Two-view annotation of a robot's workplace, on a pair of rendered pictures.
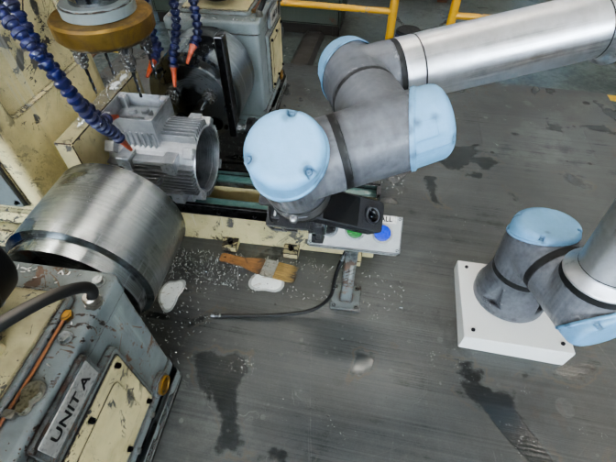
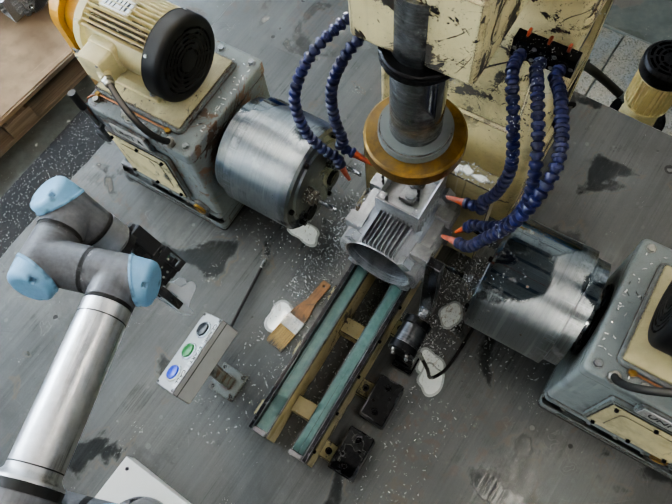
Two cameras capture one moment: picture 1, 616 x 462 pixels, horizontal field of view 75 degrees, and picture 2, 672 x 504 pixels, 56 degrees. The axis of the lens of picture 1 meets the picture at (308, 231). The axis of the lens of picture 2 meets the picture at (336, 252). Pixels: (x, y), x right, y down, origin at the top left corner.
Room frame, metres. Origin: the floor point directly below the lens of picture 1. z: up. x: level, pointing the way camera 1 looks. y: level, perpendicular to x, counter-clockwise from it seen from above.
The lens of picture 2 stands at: (0.95, -0.21, 2.27)
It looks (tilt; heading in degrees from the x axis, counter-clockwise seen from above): 67 degrees down; 123
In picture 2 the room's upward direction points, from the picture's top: 11 degrees counter-clockwise
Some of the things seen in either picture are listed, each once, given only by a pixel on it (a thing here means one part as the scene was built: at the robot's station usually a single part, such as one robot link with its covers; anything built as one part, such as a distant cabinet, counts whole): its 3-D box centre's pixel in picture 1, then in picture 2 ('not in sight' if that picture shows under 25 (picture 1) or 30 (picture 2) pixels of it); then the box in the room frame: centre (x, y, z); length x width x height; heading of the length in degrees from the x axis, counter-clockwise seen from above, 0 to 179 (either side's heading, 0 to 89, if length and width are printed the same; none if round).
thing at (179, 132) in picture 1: (168, 155); (400, 227); (0.77, 0.34, 1.01); 0.20 x 0.19 x 0.19; 81
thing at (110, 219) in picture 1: (89, 267); (264, 153); (0.42, 0.39, 1.04); 0.37 x 0.25 x 0.25; 172
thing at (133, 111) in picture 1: (139, 119); (410, 193); (0.77, 0.38, 1.11); 0.12 x 0.11 x 0.07; 81
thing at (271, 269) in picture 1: (258, 265); (300, 314); (0.59, 0.13, 0.80); 0.21 x 0.05 x 0.01; 73
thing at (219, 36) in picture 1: (228, 89); (430, 289); (0.88, 0.19, 1.12); 0.04 x 0.03 x 0.26; 82
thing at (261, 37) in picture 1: (235, 54); (665, 368); (1.36, 0.25, 0.99); 0.35 x 0.31 x 0.37; 172
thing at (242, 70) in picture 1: (208, 77); (546, 296); (1.10, 0.29, 1.04); 0.41 x 0.25 x 0.25; 172
